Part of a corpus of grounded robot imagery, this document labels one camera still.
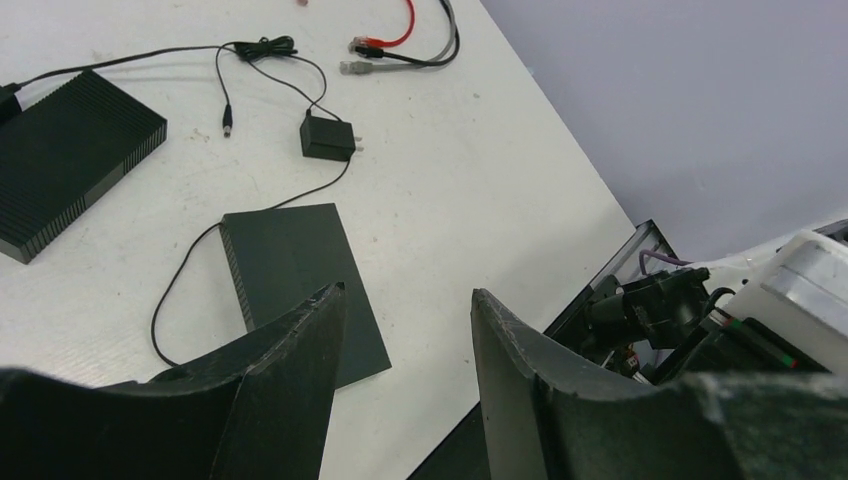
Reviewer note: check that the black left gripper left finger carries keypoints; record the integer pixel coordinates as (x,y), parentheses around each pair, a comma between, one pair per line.
(255,408)

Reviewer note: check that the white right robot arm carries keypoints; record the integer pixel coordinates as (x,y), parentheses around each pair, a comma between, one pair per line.
(779,307)

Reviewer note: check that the black network switch box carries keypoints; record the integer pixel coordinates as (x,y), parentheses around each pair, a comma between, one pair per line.
(280,257)

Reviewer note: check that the small black wall plug adapter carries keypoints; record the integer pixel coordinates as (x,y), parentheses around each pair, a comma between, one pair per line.
(327,139)

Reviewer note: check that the black ribbed power adapter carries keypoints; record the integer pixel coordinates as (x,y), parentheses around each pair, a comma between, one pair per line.
(63,153)

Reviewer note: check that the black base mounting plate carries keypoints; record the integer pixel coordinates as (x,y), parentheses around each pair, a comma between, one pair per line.
(518,366)

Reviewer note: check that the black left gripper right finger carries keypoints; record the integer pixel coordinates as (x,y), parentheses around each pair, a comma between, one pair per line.
(700,426)

